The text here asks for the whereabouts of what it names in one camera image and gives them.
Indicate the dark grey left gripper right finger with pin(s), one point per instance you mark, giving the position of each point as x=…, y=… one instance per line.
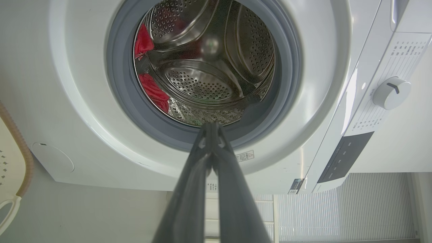
x=238, y=209

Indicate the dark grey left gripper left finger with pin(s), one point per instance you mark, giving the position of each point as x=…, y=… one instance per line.
x=184, y=209

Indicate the red cloth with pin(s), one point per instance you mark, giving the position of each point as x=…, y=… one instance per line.
x=153, y=90

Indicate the black washing machine control panel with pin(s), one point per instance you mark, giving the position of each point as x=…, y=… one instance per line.
x=344, y=158

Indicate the stainless steel washing machine drum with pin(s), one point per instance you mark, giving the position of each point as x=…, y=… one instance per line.
x=202, y=81

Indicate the beige perforated laundry basket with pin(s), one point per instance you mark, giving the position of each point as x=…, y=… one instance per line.
x=8, y=158

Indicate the white shelf rack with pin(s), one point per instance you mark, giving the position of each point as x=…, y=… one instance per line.
x=270, y=216

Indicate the white warning sticker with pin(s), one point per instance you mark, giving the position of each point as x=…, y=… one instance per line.
x=244, y=156

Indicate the dark QR code label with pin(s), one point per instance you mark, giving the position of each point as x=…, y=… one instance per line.
x=295, y=186

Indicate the white pleated window blind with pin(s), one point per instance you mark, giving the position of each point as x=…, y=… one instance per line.
x=364, y=209

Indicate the round white filter cover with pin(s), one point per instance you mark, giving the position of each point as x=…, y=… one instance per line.
x=54, y=158

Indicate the grey rubber door gasket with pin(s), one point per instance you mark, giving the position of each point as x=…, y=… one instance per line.
x=121, y=84

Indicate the white front-load washing machine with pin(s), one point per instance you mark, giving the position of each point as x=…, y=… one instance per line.
x=84, y=101

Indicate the white round control knob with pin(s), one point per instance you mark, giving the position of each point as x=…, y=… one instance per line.
x=391, y=93

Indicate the white detergent drawer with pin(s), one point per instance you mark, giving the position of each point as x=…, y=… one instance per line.
x=413, y=15

